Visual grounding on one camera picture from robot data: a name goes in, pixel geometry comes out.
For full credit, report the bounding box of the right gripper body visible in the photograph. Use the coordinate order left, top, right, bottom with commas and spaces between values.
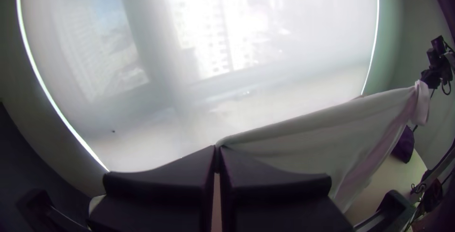
420, 36, 455, 90

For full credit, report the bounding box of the pile of folded clothes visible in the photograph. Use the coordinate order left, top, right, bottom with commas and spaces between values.
391, 125, 416, 164

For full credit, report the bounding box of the white t-shirt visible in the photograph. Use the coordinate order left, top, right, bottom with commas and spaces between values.
216, 80, 431, 213

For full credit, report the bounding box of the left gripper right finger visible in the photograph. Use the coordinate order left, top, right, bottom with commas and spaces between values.
217, 146, 355, 232

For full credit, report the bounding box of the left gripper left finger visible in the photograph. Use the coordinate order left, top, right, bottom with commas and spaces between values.
87, 146, 217, 232

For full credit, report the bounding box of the white window blind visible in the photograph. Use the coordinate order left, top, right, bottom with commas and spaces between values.
16, 0, 380, 173

